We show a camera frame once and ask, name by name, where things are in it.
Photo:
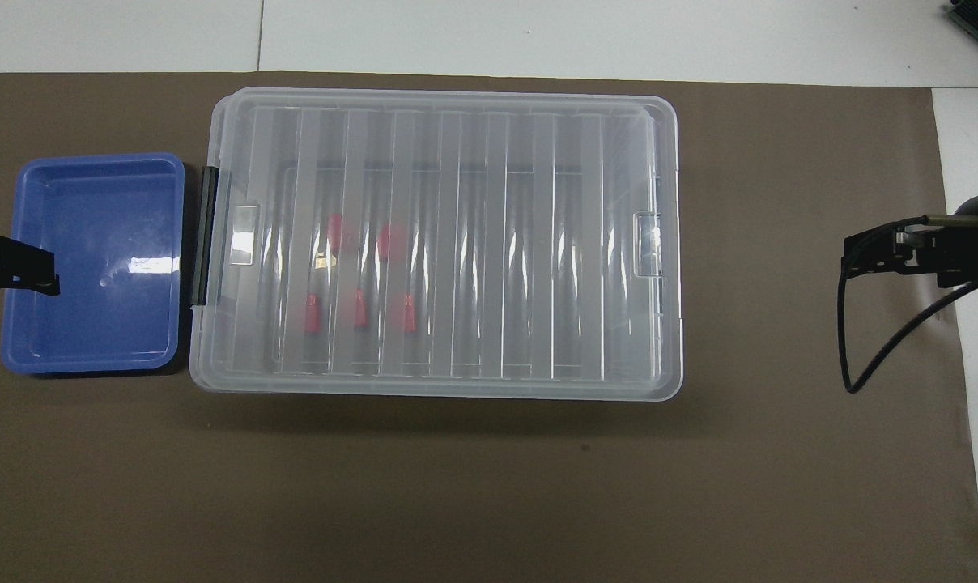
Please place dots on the clear ribbed plastic lid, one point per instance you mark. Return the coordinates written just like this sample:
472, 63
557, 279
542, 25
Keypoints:
457, 129

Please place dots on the clear plastic storage box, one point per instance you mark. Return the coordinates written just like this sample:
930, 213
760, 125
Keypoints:
537, 267

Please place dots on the black box latch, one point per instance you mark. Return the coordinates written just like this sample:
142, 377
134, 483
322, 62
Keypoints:
206, 243

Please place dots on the brown paper mat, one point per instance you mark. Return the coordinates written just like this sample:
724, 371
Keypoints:
489, 486

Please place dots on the red plastic block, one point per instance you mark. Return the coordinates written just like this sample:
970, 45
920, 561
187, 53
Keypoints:
312, 314
387, 241
337, 235
360, 312
409, 314

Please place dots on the blue plastic tray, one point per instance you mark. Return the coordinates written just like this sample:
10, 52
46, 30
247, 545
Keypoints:
92, 324

